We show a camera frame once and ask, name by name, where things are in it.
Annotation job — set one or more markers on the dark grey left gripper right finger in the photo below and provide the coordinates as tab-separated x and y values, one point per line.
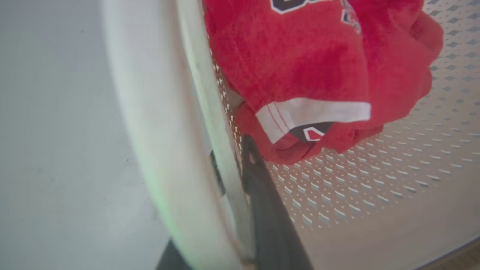
273	221

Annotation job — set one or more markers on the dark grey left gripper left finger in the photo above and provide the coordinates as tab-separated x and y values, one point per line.
170	259

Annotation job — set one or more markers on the perforated steel washer drum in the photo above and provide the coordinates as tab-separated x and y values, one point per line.
375	176

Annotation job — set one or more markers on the red jersey with white trim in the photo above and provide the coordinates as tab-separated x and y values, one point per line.
307	63

